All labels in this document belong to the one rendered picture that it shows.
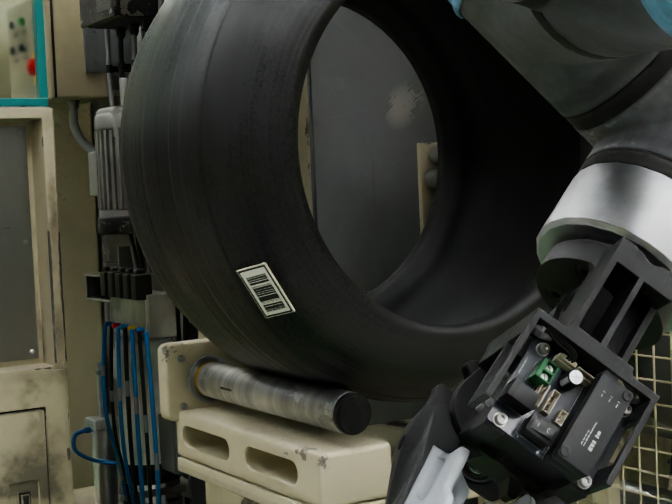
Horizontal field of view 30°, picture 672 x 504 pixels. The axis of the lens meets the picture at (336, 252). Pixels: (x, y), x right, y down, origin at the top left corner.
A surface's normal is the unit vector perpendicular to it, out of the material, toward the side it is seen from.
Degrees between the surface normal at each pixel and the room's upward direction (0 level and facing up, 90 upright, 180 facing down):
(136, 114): 82
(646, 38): 162
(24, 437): 90
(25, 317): 90
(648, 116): 118
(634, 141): 45
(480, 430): 133
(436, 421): 68
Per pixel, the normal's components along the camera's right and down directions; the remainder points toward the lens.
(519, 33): -0.71, 0.69
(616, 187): -0.36, -0.65
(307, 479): -0.85, 0.07
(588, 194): -0.54, -0.68
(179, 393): 0.52, 0.02
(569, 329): 0.26, -0.34
